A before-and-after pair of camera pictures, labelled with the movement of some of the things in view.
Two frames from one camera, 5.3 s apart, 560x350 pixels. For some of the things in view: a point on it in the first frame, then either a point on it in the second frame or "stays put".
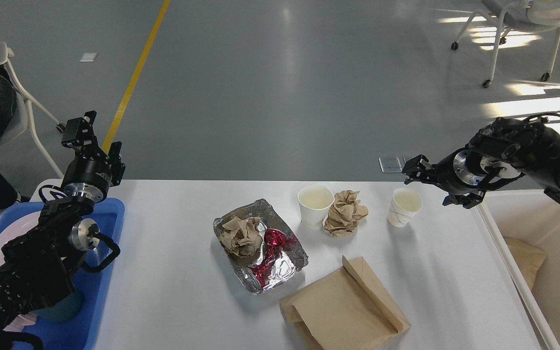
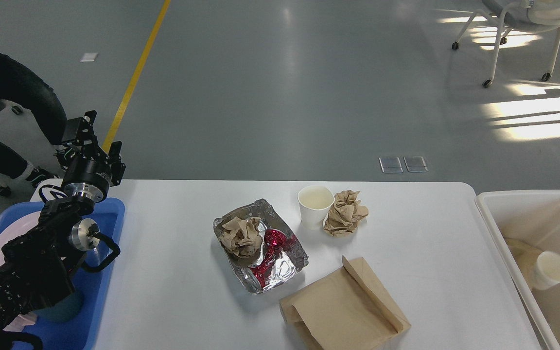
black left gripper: x=89 y=175 stays put
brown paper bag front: x=345 y=309 stays put
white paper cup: x=405 y=203 → x=551 y=268
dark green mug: x=63 y=311 stays put
